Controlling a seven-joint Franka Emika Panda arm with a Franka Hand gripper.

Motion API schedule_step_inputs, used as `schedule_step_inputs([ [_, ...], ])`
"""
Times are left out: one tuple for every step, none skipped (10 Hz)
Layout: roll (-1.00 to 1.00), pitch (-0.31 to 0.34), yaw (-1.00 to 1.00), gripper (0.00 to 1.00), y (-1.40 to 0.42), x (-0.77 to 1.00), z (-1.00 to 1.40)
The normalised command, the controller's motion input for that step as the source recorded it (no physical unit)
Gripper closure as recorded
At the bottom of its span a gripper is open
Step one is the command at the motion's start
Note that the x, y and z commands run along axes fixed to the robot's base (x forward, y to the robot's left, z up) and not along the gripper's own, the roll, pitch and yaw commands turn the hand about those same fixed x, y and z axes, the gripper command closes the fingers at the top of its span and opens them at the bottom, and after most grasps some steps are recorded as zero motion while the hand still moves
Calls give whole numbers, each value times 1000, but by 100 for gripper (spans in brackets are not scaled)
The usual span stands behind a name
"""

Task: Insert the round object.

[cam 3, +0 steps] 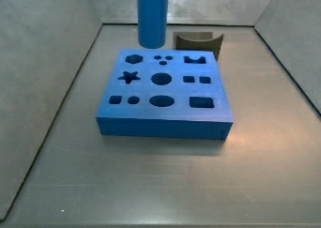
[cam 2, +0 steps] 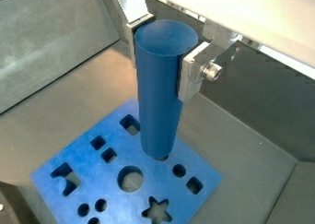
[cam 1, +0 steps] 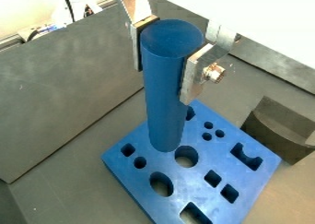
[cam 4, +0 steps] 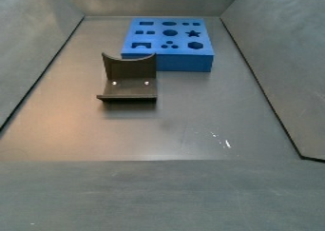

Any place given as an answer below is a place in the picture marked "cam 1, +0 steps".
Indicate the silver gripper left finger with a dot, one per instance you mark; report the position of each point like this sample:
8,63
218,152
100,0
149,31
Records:
139,17

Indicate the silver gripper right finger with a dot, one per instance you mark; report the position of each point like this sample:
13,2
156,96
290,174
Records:
202,66

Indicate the blue cylindrical peg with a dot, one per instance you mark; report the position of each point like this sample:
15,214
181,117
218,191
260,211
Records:
167,41

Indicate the dark grey foam block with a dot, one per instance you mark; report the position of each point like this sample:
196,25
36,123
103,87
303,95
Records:
282,129

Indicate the grey metal side panel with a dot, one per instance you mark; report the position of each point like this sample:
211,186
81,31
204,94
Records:
61,81

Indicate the blue shape insertion board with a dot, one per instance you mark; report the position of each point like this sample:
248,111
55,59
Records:
207,181

